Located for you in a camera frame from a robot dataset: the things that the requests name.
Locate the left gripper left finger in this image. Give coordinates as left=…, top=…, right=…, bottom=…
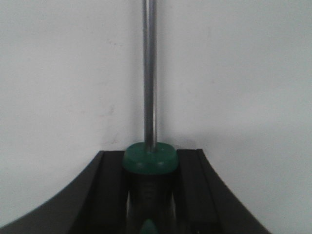
left=0, top=151, right=128, bottom=234

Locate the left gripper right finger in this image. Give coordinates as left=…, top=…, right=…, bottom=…
left=174, top=149, right=269, bottom=234

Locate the green black screwdriver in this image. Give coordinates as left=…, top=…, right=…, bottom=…
left=122, top=0, right=179, bottom=234

